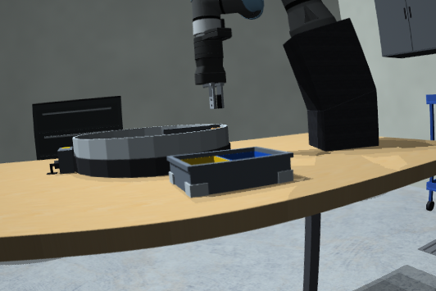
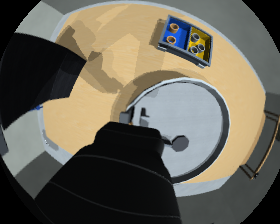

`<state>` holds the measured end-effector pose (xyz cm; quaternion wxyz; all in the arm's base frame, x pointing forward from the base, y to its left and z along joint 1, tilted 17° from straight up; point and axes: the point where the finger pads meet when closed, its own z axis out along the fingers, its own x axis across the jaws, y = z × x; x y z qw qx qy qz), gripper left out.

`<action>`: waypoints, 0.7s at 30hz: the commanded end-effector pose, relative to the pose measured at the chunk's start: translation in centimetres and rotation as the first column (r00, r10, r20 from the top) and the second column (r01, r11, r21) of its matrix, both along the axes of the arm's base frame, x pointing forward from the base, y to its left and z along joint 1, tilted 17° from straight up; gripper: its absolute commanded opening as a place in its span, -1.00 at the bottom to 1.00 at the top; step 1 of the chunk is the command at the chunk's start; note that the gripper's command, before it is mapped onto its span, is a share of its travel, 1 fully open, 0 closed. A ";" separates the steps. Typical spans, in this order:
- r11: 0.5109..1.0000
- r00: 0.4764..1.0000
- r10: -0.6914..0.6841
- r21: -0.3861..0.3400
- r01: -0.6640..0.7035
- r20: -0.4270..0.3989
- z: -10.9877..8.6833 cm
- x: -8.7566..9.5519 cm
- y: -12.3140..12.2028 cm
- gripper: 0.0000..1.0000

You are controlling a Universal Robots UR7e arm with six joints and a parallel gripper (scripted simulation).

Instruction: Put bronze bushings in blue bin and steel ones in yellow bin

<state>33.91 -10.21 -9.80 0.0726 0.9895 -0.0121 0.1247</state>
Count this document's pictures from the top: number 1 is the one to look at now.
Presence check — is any dark grey two-compartment bin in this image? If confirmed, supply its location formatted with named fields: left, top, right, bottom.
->
left=166, top=147, right=293, bottom=198

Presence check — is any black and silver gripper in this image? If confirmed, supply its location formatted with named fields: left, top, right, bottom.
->
left=193, top=18, right=232, bottom=109

